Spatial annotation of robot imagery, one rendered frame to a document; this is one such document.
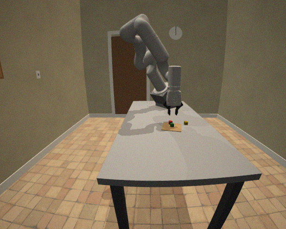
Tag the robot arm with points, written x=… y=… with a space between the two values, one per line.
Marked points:
x=157 y=54

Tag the orange mat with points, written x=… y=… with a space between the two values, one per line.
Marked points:
x=176 y=128

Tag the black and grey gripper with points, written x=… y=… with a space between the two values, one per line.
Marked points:
x=173 y=99

